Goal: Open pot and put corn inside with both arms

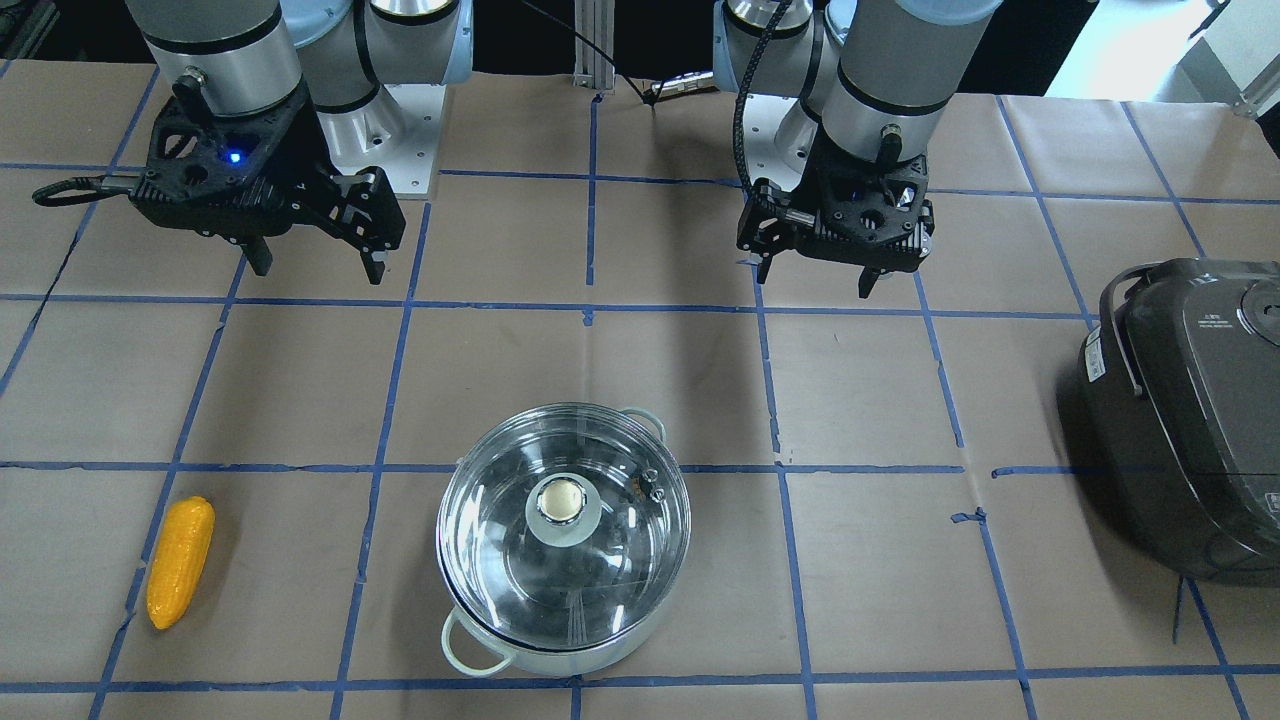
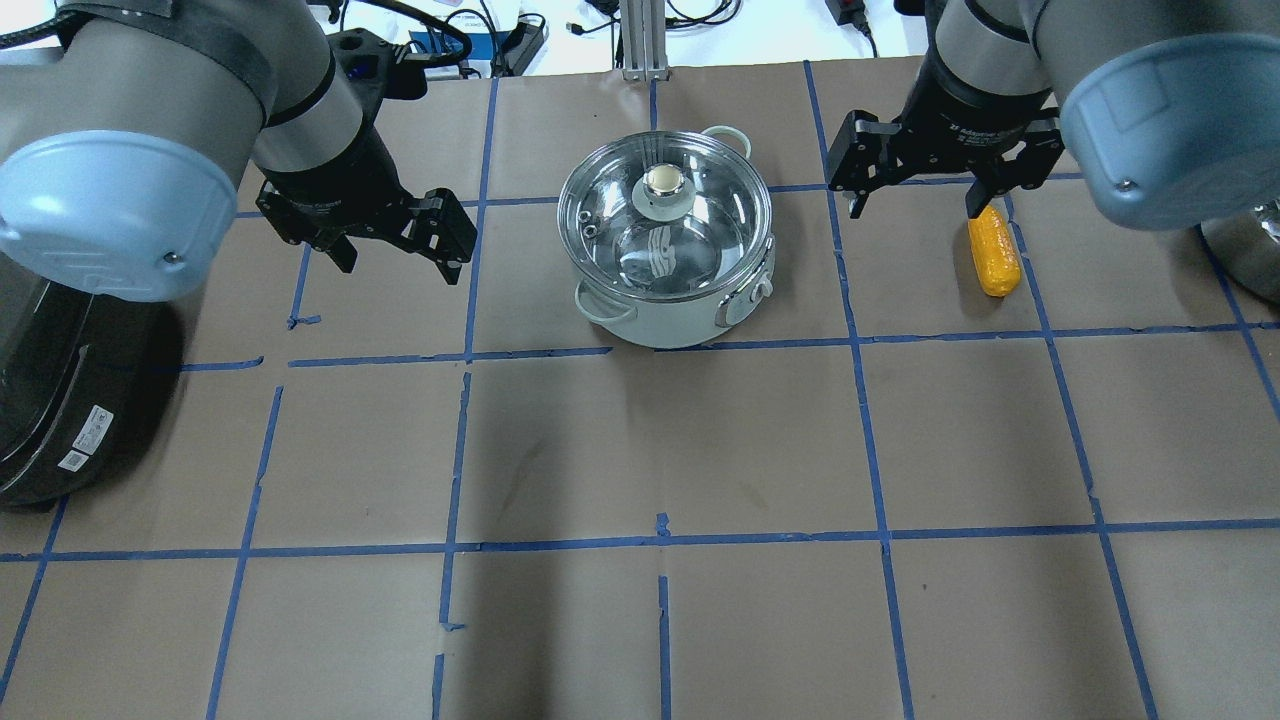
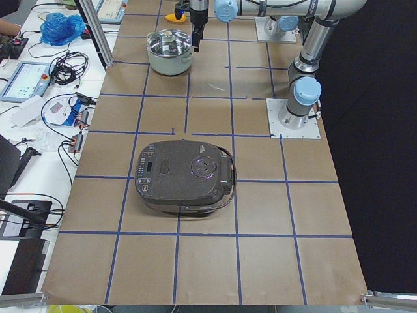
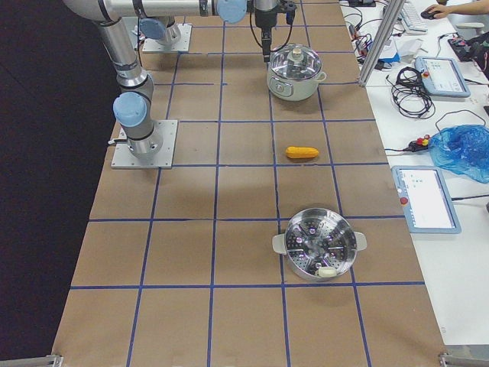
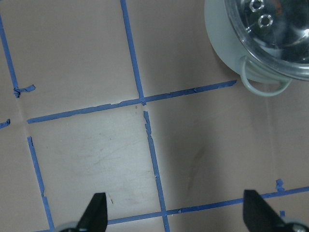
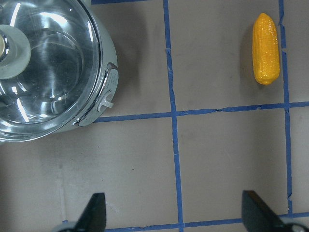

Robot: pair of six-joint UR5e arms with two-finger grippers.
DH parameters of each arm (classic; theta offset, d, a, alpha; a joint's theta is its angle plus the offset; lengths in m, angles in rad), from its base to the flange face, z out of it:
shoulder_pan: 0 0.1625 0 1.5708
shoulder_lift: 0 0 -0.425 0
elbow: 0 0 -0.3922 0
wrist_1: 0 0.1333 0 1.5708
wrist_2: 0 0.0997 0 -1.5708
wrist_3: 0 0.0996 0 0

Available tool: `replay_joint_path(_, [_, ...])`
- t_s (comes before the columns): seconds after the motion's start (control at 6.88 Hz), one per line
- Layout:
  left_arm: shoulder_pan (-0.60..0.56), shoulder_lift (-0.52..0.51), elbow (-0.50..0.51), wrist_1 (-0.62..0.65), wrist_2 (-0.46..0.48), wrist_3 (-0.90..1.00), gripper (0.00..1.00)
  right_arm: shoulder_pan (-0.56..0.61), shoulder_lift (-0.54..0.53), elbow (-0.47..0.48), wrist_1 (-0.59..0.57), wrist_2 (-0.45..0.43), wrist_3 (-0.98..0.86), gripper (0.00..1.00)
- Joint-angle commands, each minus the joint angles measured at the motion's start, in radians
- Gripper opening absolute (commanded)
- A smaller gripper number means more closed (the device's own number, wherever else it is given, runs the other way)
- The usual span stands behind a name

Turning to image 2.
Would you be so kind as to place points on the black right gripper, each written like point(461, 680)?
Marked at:
point(975, 122)

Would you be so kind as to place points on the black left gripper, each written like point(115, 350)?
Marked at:
point(338, 183)

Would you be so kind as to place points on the yellow corn cob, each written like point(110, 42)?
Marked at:
point(994, 253)

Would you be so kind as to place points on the glass pot lid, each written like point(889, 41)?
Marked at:
point(666, 216)

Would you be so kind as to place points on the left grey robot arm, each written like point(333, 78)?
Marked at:
point(122, 158)

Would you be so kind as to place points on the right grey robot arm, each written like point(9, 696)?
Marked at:
point(1168, 107)

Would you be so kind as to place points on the white electric cooking pot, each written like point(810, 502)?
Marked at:
point(677, 324)

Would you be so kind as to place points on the steel pot at right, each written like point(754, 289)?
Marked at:
point(1247, 247)

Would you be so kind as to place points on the black power adapter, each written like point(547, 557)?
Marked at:
point(852, 13)

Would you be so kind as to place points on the blue box in background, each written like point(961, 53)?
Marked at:
point(435, 49)

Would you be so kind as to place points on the black appliance at left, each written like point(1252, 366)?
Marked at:
point(75, 371)

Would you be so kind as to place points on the aluminium frame post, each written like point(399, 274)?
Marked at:
point(643, 35)

